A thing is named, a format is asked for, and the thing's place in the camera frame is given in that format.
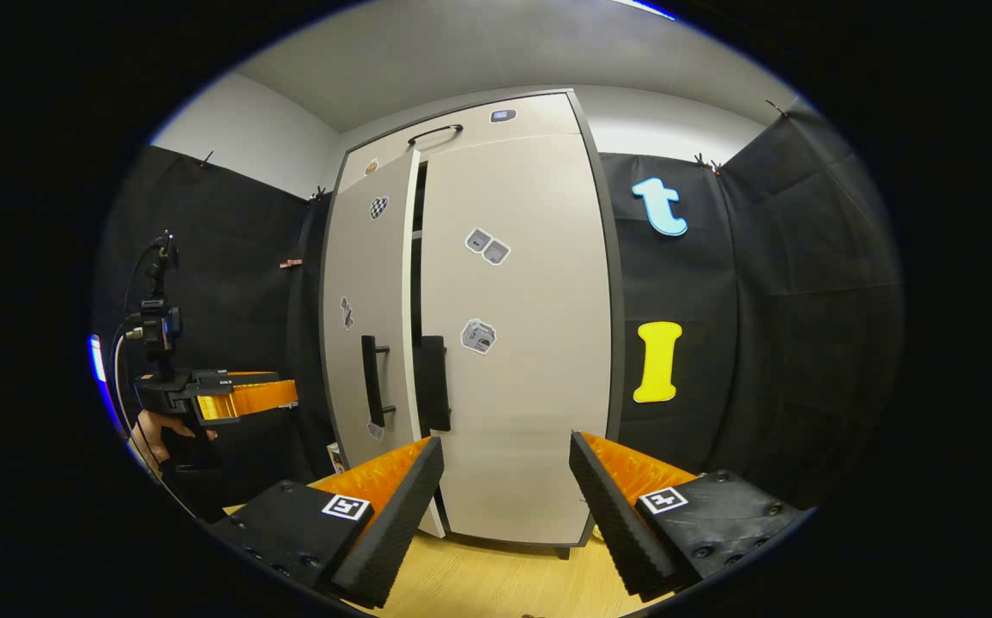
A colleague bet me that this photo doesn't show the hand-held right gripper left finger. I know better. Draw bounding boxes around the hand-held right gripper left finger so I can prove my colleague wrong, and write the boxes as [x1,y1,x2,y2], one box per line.
[209,436,445,609]

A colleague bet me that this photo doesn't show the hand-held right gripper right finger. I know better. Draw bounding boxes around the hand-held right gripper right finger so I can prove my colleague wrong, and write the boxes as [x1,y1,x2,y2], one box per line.
[569,431,810,600]

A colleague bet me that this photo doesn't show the white shoe cabinet door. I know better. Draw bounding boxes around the white shoe cabinet door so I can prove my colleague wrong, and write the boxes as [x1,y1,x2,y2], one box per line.
[322,148,446,540]
[418,133,614,547]

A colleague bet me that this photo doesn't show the white shoe cabinet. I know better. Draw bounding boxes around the white shoe cabinet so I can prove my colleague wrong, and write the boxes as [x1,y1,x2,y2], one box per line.
[318,88,626,560]

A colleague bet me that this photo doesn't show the thin gripper cable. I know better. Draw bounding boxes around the thin gripper cable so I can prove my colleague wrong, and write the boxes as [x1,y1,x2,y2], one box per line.
[113,239,172,483]

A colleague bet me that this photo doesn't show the black door handle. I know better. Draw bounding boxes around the black door handle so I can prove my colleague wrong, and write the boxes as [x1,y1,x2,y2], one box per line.
[360,334,397,429]
[420,334,453,433]

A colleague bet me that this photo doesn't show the black drawer handle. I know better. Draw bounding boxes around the black drawer handle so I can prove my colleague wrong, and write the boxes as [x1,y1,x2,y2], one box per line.
[407,124,465,148]

